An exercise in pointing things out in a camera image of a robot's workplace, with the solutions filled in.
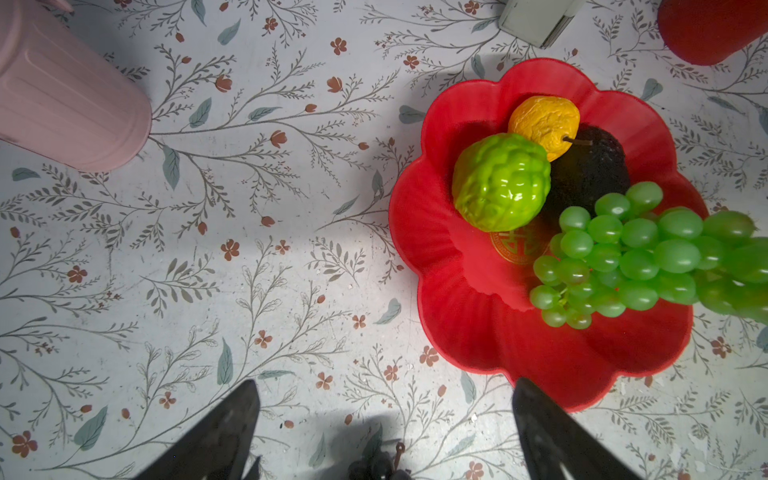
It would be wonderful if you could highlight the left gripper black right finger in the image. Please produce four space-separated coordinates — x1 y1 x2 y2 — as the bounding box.
512 377 638 480

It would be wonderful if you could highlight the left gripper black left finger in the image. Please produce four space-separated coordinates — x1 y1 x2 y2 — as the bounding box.
138 380 261 479

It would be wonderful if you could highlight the green fake grape bunch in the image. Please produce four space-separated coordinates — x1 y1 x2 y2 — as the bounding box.
529 182 767 330

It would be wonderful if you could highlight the green fake custard apple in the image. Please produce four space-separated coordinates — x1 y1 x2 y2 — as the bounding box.
452 133 551 233

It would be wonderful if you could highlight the dark fake avocado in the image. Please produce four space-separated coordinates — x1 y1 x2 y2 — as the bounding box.
539 124 631 229

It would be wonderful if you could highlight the yellow fake pear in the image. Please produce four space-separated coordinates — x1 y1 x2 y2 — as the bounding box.
508 96 593 162

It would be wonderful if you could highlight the dark purple fake grape bunch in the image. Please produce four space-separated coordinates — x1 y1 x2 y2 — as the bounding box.
347 442 412 480

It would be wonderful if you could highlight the red flower-shaped fruit bowl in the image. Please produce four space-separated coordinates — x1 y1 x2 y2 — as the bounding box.
389 58 707 413

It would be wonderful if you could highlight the pink pencil cup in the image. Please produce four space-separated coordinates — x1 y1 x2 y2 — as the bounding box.
1 1 152 172

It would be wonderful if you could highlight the white pencil sharpener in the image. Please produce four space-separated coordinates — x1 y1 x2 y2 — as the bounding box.
498 0 586 49

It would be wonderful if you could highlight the red pen cup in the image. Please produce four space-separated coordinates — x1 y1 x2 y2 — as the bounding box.
657 0 767 66

